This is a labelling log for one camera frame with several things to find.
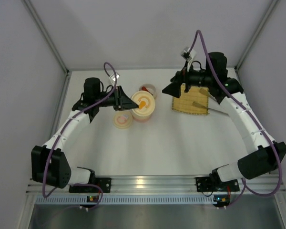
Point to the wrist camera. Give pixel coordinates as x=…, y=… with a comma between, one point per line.
x=113, y=78
x=188, y=54

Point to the left aluminium frame post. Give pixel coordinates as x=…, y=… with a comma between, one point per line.
x=45, y=34

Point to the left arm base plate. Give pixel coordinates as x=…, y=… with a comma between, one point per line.
x=103, y=183

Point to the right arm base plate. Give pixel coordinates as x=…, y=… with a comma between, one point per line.
x=205, y=184

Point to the pink lunch box bowl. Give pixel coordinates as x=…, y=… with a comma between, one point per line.
x=141, y=119

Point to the orange lunch box bowl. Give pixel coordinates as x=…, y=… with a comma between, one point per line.
x=151, y=89

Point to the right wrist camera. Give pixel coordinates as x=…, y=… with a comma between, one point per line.
x=188, y=54

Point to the slotted cable duct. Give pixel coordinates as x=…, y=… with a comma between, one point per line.
x=130, y=199

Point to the bamboo sushi mat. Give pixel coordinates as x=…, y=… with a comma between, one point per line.
x=184, y=104

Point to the cream lid with pink ring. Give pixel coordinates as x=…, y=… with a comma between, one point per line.
x=122, y=119

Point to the right aluminium frame post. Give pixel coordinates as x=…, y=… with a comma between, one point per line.
x=257, y=32

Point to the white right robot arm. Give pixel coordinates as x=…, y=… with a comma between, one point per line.
x=264, y=153

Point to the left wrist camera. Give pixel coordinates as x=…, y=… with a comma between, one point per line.
x=113, y=78

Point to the metal tongs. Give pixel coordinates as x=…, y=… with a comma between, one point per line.
x=206, y=93

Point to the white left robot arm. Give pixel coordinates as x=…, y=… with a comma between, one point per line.
x=51, y=163

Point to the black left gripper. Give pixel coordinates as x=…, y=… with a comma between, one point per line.
x=118, y=98

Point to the aluminium frame post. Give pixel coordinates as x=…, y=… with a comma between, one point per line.
x=257, y=32
x=45, y=34

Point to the cream plain lid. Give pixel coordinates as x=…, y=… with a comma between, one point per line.
x=145, y=101

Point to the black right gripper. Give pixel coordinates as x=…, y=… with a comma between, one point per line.
x=184, y=78

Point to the aluminium mounting rail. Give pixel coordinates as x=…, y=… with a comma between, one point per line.
x=185, y=184

